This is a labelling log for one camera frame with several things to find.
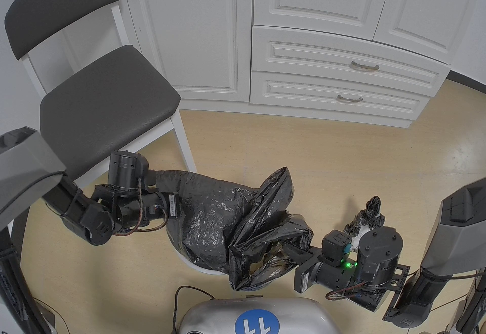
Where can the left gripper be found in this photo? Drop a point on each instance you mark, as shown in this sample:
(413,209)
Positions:
(161,209)

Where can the black plastic bag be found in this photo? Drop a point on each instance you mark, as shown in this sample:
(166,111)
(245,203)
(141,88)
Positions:
(212,218)

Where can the white trash bin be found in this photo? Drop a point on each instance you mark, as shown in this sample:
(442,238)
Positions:
(207,268)

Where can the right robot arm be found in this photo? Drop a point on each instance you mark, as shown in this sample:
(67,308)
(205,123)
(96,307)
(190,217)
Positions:
(455,230)

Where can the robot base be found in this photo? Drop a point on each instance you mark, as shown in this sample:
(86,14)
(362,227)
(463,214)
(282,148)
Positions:
(227,317)

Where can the crumpled black plastic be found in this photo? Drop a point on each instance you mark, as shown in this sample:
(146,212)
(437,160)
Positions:
(370,213)

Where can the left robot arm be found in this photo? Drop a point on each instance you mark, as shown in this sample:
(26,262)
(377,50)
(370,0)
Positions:
(30,165)

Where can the white chair with grey seat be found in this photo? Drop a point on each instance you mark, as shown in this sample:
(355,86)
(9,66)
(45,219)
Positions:
(106,97)

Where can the white wardrobe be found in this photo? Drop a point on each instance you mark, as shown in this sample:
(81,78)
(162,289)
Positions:
(322,21)

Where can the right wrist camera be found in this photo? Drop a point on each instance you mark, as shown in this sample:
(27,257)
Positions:
(334,245)

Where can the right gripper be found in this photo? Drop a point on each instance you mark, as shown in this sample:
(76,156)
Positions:
(326,275)

